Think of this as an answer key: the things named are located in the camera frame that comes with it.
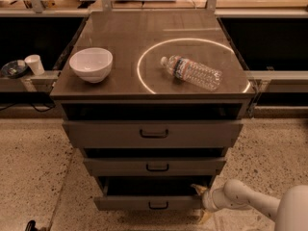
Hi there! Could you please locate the grey drawer cabinet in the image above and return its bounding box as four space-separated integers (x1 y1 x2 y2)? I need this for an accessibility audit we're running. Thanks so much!
49 9 258 218

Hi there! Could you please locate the dark round dish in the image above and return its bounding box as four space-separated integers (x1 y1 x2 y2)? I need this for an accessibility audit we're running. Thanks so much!
1 60 28 79

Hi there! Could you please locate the white ceramic bowl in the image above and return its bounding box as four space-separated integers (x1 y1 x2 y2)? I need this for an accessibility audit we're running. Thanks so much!
69 47 113 83

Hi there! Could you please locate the black object bottom left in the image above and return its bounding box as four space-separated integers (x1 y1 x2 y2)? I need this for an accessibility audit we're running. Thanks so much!
25 220 47 231

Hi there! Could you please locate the grey drawer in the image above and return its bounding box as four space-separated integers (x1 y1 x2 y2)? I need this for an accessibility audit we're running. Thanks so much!
84 157 225 176
63 120 243 148
94 176 213 211

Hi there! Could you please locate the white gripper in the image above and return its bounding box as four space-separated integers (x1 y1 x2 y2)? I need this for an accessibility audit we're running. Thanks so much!
191 184 231 224

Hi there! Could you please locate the grey top drawer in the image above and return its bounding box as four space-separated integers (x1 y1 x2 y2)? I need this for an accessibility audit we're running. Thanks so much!
63 120 243 148

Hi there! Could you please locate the black cable on floor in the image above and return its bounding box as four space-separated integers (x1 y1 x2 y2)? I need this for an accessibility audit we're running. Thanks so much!
0 101 57 113

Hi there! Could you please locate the grey middle drawer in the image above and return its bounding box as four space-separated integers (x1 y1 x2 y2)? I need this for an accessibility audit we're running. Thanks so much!
84 157 225 176

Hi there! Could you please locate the white paper cup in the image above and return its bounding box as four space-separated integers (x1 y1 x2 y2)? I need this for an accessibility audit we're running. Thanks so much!
25 55 44 75

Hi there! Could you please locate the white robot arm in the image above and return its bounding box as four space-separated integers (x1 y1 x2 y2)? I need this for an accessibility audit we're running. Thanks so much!
191 179 308 231

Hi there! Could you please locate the clear plastic water bottle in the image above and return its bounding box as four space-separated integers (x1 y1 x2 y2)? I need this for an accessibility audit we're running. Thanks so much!
161 55 222 91

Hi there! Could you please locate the grey bottom drawer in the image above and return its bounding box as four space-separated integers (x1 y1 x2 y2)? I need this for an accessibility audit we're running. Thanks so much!
94 176 213 211

